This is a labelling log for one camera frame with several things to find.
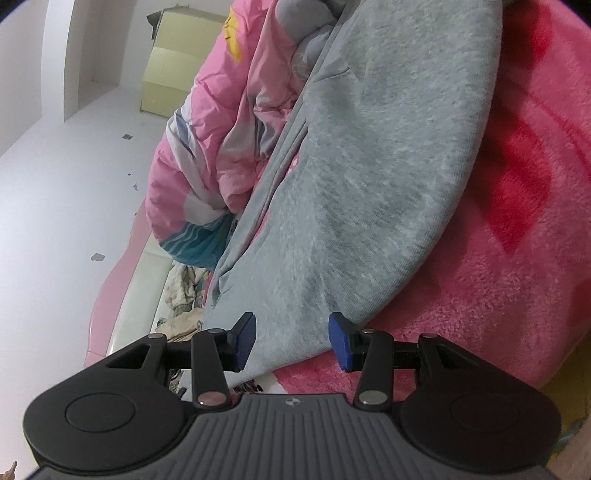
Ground pink floral duvet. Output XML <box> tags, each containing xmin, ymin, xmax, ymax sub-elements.
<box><xmin>145</xmin><ymin>0</ymin><xmax>342</xmax><ymax>271</ymax></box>

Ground pink bed headboard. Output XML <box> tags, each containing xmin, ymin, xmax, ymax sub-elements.
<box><xmin>85</xmin><ymin>215</ymin><xmax>171</xmax><ymax>365</ymax></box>

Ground pale green wardrobe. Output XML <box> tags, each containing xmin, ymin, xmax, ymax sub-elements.
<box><xmin>139</xmin><ymin>9</ymin><xmax>229</xmax><ymax>118</ymax></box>

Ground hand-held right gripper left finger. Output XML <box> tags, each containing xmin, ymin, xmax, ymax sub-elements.
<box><xmin>105</xmin><ymin>311</ymin><xmax>257</xmax><ymax>409</ymax></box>

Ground pink floral blanket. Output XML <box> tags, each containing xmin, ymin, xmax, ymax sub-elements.
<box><xmin>272</xmin><ymin>0</ymin><xmax>591</xmax><ymax>393</ymax></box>

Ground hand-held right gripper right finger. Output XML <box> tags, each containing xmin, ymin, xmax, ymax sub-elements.
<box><xmin>327</xmin><ymin>311</ymin><xmax>481</xmax><ymax>411</ymax></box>

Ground grey sweatshirt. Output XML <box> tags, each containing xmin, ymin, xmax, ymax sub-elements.
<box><xmin>203</xmin><ymin>0</ymin><xmax>504</xmax><ymax>374</ymax></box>

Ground crumpled patterned cloth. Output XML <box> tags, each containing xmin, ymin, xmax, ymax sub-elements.
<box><xmin>159</xmin><ymin>263</ymin><xmax>218</xmax><ymax>342</ymax></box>

